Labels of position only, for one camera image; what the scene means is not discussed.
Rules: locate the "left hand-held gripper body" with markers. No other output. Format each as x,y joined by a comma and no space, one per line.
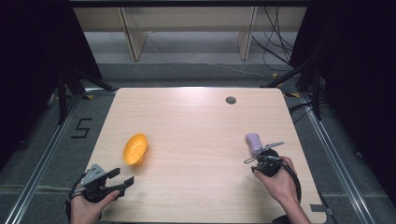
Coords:
93,177

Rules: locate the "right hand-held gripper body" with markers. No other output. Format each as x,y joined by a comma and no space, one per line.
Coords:
269,165

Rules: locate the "orange plastic bowl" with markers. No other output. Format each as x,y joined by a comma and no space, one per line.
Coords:
134,151

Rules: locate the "person's right hand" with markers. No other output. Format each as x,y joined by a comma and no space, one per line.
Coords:
281,185

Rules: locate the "person's left hand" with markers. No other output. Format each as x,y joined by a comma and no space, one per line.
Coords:
84,213

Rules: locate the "grey tape strip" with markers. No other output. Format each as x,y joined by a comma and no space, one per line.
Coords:
320,208

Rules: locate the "yellow floor tape mark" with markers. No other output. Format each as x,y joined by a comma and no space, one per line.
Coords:
89,97
292,95
275,75

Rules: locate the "grey round table grommet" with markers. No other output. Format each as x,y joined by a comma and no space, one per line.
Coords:
230,100

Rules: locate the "black tripod stand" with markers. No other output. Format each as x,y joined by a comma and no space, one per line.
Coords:
316,93
62,99

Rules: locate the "black curtain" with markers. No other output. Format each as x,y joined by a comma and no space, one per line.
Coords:
34,71
358,93

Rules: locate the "light wooden shelf unit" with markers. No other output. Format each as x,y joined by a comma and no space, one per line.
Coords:
190,18

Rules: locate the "metal floor rail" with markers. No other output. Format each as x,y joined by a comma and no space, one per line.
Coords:
40,161
339,168

